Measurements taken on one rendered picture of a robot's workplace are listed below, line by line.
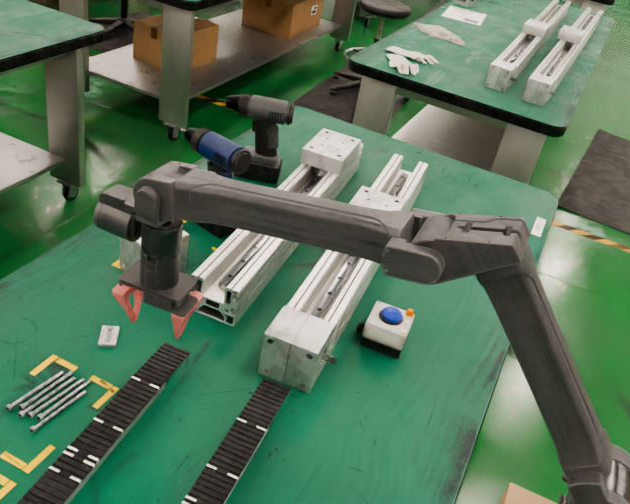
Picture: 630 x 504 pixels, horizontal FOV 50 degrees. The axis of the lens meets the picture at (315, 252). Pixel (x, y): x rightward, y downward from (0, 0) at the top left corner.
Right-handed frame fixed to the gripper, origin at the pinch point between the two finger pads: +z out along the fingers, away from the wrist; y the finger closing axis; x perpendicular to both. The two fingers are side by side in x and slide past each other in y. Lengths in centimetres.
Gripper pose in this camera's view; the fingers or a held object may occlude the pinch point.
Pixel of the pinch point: (156, 324)
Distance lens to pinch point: 109.5
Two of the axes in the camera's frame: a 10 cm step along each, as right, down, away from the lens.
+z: -1.7, 8.2, 5.5
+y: -9.3, -3.2, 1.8
